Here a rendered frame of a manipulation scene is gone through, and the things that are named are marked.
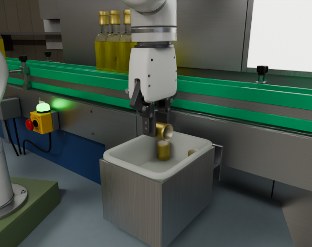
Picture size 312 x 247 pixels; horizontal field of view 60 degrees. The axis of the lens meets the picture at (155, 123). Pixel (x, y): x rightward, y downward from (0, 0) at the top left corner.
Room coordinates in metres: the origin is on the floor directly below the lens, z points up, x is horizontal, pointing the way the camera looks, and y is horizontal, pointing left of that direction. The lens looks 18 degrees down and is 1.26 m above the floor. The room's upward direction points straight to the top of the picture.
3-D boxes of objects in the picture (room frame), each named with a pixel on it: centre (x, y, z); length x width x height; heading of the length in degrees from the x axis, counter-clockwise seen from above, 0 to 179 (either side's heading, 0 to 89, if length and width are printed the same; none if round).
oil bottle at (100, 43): (1.01, 0.18, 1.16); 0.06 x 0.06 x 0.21; 53
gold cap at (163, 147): (0.67, -0.02, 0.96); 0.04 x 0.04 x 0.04
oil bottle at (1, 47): (1.53, 0.86, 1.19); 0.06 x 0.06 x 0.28; 52
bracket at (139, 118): (0.74, 0.01, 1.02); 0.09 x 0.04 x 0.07; 142
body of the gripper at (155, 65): (0.53, 0.00, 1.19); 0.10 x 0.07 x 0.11; 141
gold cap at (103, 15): (1.01, 0.18, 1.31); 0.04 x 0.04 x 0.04
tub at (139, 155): (0.57, -0.01, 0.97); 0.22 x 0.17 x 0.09; 142
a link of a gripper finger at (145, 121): (0.50, 0.02, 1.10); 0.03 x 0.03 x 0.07; 51
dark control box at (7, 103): (1.10, 0.63, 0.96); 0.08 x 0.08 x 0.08; 52
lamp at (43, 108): (0.93, 0.40, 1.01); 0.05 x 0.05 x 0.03
